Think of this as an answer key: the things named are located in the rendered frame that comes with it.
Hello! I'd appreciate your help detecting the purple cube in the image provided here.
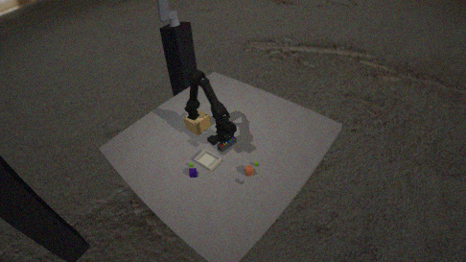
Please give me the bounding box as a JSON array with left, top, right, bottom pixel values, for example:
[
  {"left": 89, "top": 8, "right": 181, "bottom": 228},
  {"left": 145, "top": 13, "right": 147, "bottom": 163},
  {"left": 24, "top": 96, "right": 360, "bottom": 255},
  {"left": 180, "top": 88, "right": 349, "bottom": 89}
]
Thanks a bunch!
[{"left": 189, "top": 168, "right": 198, "bottom": 178}]

